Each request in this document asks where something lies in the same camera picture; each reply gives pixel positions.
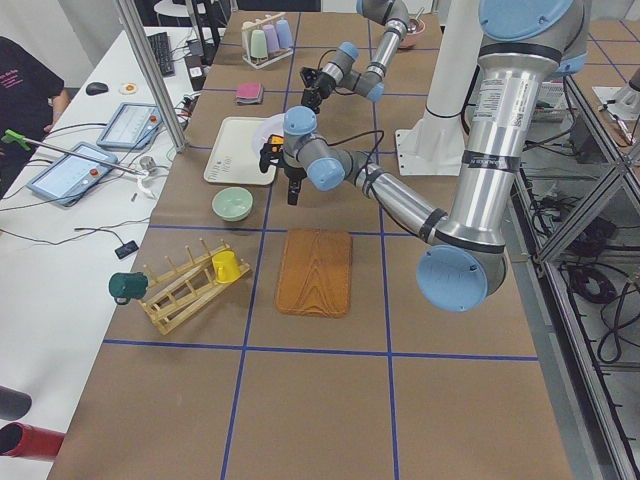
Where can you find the pink folded cloth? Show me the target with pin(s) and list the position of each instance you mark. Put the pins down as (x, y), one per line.
(249, 89)

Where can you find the purple tumbler cup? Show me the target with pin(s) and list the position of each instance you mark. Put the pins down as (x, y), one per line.
(271, 37)

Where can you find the green bowl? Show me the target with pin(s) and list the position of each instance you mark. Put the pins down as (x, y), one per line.
(233, 204)

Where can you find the blue teach pendant near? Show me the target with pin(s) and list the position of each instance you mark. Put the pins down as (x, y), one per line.
(71, 176)

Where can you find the dark green mug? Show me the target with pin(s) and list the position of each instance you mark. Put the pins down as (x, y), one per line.
(124, 287)

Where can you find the pink bowl with ice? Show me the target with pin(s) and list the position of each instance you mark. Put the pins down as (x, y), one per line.
(415, 31)

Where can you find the green tumbler cup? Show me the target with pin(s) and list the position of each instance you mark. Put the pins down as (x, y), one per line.
(258, 47)

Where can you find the white round plate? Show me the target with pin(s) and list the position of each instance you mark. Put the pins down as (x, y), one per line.
(268, 127)

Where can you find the metal scoop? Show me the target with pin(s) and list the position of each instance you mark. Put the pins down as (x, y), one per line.
(417, 17)

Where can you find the grey folded cloth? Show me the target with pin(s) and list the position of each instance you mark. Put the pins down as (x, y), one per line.
(245, 101)

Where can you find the seated person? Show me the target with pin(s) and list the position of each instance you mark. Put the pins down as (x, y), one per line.
(33, 98)

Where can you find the blue teach pendant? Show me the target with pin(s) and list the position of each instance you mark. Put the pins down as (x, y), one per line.
(71, 176)
(132, 127)

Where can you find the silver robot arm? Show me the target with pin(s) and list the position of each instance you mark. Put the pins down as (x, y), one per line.
(493, 60)
(339, 72)

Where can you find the yellow mug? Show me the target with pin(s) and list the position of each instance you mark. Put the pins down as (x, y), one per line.
(226, 267)

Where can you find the blue teach pendant far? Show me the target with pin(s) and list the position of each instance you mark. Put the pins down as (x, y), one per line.
(132, 127)

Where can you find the aluminium frame post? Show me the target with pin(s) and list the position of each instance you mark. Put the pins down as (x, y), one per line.
(135, 32)

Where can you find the wooden mug rack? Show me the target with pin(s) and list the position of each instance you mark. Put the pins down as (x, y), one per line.
(173, 297)

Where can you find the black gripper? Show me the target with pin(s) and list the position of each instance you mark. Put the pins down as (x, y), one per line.
(292, 173)
(318, 87)

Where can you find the cream bear tray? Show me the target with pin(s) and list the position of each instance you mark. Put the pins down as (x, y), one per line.
(235, 156)

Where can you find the white wire cup rack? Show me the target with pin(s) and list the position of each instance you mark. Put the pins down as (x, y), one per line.
(248, 27)

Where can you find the wooden cutting board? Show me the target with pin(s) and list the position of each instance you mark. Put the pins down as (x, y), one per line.
(315, 274)

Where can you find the black computer mouse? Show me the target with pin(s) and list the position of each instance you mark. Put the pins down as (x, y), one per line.
(96, 88)

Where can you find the blue tumbler cup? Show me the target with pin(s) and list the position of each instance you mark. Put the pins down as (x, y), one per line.
(284, 34)

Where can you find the black keyboard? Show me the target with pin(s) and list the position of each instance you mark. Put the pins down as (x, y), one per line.
(160, 46)

